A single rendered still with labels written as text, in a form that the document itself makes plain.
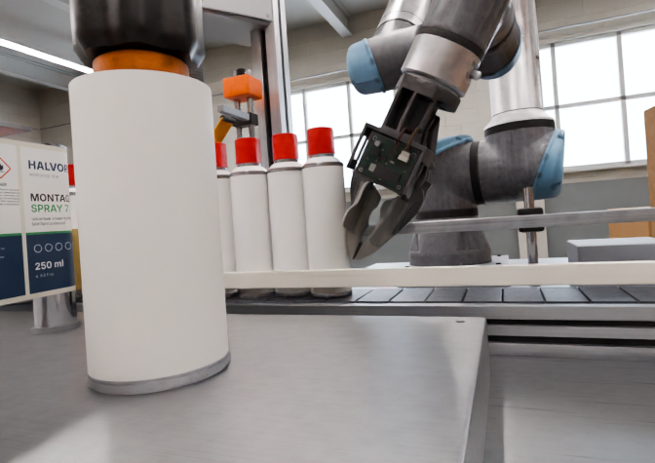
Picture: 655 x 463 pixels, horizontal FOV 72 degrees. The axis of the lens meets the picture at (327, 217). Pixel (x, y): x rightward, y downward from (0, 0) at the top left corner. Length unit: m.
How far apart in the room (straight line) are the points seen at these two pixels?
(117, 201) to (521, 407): 0.30
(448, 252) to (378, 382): 0.57
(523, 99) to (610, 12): 5.54
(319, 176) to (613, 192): 5.56
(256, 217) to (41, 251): 0.23
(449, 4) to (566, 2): 5.87
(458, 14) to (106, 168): 0.36
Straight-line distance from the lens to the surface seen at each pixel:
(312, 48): 6.77
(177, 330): 0.29
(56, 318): 0.53
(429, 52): 0.50
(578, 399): 0.40
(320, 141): 0.55
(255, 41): 0.79
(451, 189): 0.83
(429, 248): 0.83
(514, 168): 0.81
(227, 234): 0.61
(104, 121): 0.30
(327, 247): 0.53
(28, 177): 0.51
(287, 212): 0.56
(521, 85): 0.85
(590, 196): 5.95
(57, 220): 0.53
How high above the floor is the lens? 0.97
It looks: level
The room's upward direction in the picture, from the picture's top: 4 degrees counter-clockwise
